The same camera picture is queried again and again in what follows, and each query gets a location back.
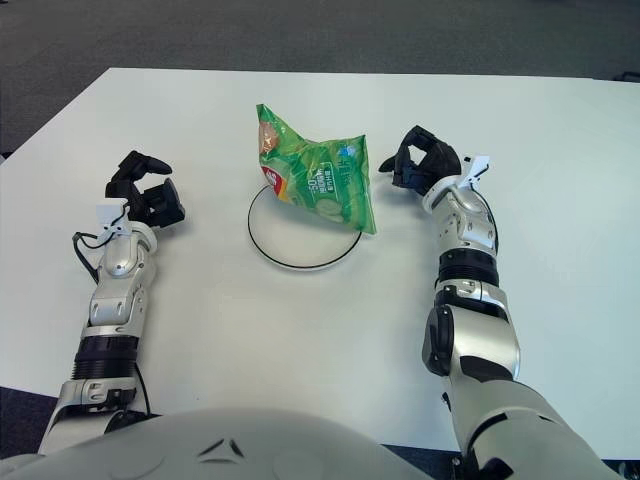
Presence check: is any grey robot torso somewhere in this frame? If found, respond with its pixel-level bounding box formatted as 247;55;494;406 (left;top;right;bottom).
0;407;441;480

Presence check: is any black left elbow cable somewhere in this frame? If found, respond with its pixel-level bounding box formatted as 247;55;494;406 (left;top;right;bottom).
133;367;154;416

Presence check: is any white plate with black rim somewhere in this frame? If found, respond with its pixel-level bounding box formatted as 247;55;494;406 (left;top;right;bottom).
247;184;362;274

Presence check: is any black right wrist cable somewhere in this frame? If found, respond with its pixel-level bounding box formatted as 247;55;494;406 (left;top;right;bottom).
482;197;501;256

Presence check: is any green snack bag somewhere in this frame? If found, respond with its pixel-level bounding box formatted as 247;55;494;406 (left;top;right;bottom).
256;103;378;235

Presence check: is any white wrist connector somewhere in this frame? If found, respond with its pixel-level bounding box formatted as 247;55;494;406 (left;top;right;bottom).
95;202;134;239
459;154;491;191

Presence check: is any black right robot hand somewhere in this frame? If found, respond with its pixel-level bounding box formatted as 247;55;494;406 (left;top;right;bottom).
377;124;464;197

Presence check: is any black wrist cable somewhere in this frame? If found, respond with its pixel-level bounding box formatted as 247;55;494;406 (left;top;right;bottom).
73;230;119;281
482;197;501;256

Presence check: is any white left wrist connector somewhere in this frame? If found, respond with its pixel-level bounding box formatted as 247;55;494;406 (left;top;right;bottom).
95;202;134;239

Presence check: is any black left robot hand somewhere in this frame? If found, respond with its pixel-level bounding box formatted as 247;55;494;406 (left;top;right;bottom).
104;149;188;231

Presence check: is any white right wrist connector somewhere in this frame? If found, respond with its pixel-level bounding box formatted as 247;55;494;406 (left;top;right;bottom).
459;154;491;191

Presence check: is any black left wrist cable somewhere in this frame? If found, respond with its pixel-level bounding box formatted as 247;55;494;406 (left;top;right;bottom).
73;230;119;281

